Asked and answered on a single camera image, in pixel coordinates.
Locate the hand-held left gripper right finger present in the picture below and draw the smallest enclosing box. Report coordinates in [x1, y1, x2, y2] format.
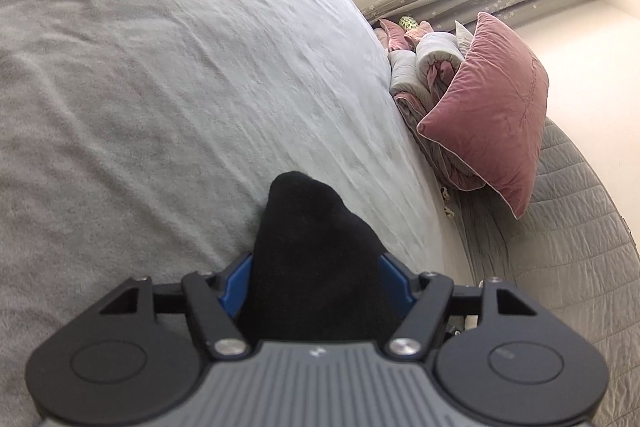
[377, 253, 541, 361]

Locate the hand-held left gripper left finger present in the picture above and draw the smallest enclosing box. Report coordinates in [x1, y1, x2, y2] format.
[97, 253, 256, 361]

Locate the black garment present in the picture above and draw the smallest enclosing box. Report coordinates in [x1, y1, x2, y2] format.
[240, 171, 404, 344]

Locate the beige tassel trim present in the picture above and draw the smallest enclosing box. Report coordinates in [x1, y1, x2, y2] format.
[440, 186, 457, 219]

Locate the grey quilted headboard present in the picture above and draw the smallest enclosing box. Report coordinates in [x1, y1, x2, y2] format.
[450, 117, 640, 339]

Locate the pink pillow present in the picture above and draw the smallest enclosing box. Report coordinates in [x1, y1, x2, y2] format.
[416, 12, 550, 221]

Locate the folded grey pink quilt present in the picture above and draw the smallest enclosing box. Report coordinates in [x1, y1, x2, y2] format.
[375, 19, 490, 194]

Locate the white pillow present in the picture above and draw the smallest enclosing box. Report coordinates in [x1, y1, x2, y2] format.
[453, 20, 474, 58]

